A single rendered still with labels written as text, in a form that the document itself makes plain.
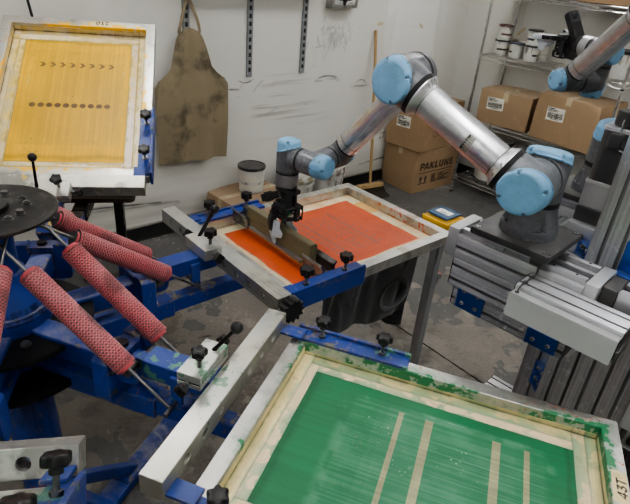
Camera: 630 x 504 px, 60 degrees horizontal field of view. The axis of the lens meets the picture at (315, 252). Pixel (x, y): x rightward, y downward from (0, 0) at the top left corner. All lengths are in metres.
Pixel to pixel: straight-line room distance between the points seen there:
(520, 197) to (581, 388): 0.74
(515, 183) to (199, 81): 2.78
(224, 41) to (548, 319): 3.03
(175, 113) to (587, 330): 2.96
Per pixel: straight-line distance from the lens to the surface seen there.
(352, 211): 2.25
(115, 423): 2.65
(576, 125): 4.69
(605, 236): 1.68
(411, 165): 5.07
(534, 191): 1.34
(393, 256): 1.87
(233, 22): 3.96
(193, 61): 3.78
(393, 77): 1.42
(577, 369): 1.85
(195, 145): 3.91
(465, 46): 5.76
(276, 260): 1.84
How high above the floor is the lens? 1.87
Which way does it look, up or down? 29 degrees down
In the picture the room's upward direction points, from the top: 5 degrees clockwise
